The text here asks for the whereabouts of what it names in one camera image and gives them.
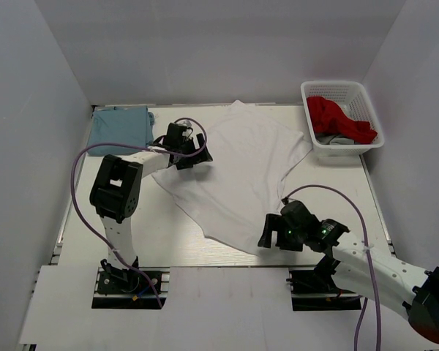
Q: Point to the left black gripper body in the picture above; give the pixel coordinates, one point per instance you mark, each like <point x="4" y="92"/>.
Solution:
<point x="186" y="149"/>

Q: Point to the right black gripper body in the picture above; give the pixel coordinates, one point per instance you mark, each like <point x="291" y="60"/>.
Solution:
<point x="291" y="238"/>

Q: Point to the white t-shirt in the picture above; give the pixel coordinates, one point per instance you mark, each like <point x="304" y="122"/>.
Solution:
<point x="230" y="196"/>

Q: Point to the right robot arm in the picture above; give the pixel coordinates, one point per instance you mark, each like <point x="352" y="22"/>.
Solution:
<point x="348" y="264"/>

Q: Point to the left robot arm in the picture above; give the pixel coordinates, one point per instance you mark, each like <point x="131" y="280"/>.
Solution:
<point x="116" y="189"/>

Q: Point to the folded light blue t-shirt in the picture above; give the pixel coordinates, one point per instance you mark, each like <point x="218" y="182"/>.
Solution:
<point x="131" y="126"/>

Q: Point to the red t-shirt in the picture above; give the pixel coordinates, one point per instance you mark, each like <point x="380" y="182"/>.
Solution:
<point x="329" y="119"/>

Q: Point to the white plastic basket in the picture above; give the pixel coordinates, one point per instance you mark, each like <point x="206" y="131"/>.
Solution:
<point x="353" y="101"/>

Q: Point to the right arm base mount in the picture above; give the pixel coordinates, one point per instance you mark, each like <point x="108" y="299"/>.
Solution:
<point x="314" y="290"/>

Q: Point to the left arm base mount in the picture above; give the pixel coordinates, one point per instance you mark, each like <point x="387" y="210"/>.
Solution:
<point x="124" y="289"/>

